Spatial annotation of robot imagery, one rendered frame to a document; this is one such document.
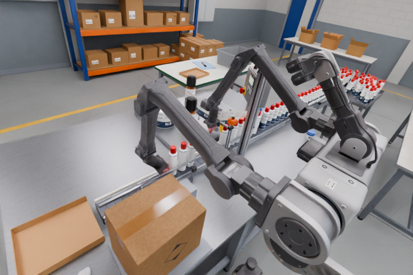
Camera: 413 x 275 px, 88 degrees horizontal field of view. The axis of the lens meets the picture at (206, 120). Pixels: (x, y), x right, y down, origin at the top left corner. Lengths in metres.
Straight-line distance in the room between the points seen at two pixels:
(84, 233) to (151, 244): 0.48
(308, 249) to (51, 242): 1.05
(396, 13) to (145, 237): 8.37
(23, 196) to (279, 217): 1.28
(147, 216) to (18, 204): 0.76
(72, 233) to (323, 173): 1.07
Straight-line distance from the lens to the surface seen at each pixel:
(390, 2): 8.60
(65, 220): 1.31
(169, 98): 0.66
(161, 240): 0.84
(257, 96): 1.22
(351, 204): 0.55
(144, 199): 0.93
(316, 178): 0.56
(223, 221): 1.24
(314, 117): 0.95
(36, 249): 1.28
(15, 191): 1.54
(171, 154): 1.21
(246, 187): 0.55
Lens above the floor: 1.87
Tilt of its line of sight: 33 degrees down
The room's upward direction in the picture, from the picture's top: 9 degrees clockwise
